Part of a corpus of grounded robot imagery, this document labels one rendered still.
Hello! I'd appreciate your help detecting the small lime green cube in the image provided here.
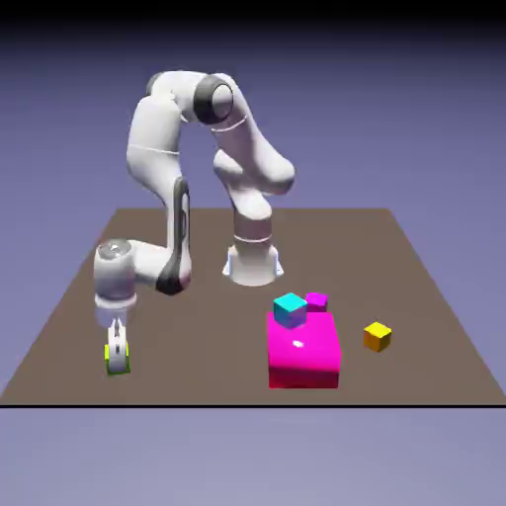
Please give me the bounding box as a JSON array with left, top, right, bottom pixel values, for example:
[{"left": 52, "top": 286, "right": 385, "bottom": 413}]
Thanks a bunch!
[{"left": 103, "top": 342, "right": 131, "bottom": 377}]

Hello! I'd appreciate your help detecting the large pink box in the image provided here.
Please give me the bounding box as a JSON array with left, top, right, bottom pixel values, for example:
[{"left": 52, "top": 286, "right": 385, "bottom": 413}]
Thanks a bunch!
[{"left": 267, "top": 310, "right": 342, "bottom": 390}]

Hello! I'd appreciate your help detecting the small magenta cube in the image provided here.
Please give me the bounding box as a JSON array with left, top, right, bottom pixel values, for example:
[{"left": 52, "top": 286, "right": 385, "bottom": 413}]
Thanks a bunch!
[{"left": 304, "top": 292, "right": 329, "bottom": 314}]

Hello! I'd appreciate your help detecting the small cyan cube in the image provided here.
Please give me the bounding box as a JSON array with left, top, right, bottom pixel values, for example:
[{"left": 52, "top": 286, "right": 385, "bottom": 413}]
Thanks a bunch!
[{"left": 272, "top": 292, "right": 308, "bottom": 330}]

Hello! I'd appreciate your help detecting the small yellow cube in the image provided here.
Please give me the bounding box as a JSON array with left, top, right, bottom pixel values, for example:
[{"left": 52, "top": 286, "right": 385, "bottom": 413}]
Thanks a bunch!
[{"left": 362, "top": 321, "right": 393, "bottom": 353}]

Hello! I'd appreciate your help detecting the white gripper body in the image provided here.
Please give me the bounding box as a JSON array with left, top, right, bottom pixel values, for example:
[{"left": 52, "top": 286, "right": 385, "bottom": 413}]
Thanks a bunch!
[{"left": 105, "top": 316, "right": 130, "bottom": 373}]

